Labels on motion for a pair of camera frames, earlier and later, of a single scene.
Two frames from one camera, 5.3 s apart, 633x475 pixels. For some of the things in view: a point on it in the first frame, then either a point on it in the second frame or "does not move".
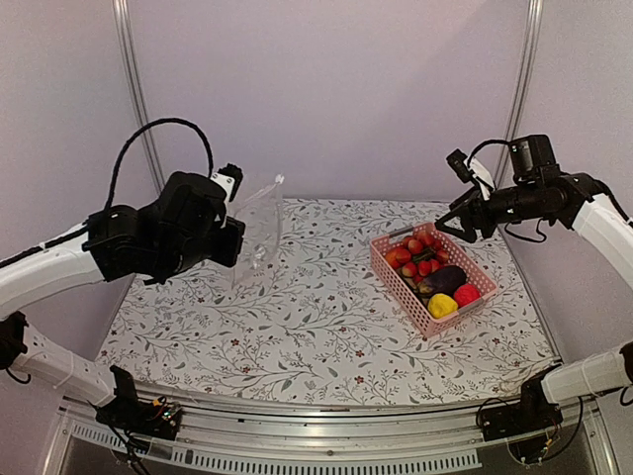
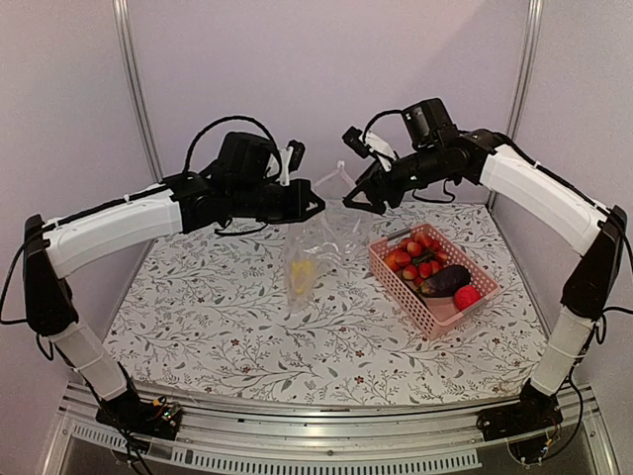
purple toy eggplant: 443,280 does not move
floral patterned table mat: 316,323 does not move
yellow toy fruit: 440,305 -> 300,269
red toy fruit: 466,294 does not move
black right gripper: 475,200 -> 372,179
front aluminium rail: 296,437 does not move
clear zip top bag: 262,215 -> 331,238
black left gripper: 228,252 -> 302,190
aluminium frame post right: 532,29 does not move
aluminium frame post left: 123,13 does not move
